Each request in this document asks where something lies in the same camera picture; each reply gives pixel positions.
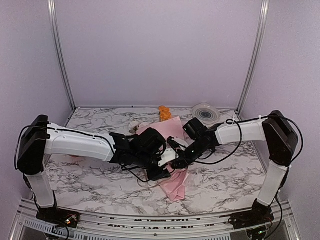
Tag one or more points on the left aluminium frame post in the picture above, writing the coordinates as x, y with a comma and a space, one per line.
59, 53

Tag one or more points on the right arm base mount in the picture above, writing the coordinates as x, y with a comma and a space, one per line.
257, 215

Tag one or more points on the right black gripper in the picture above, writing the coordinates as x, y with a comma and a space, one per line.
184, 161

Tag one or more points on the tan ribbon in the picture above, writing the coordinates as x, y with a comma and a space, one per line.
152, 184

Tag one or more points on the red and white bowl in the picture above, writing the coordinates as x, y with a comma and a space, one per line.
74, 156

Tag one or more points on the front aluminium rail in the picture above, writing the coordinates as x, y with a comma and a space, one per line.
100, 226

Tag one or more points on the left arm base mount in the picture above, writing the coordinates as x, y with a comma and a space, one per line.
61, 217

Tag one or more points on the grey ringed plate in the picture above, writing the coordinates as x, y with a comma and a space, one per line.
206, 113

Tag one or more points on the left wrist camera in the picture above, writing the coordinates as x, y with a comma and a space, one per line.
168, 156

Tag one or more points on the right aluminium frame post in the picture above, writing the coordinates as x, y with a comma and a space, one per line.
257, 46

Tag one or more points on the pink wrapping paper sheet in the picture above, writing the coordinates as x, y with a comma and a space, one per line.
174, 186

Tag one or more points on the aluminium frame post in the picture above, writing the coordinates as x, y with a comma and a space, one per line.
59, 53
257, 46

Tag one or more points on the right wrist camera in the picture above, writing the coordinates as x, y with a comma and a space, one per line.
177, 143

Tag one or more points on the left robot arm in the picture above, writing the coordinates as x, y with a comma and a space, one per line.
41, 138

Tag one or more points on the white rose fake flower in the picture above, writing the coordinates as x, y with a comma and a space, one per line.
136, 125

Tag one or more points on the orange fake flower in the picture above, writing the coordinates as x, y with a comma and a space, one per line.
164, 113

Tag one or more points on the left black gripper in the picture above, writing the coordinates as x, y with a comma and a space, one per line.
159, 175

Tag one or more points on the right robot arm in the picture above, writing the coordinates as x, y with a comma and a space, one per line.
283, 144

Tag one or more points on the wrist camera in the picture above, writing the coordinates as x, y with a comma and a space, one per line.
177, 143
168, 156

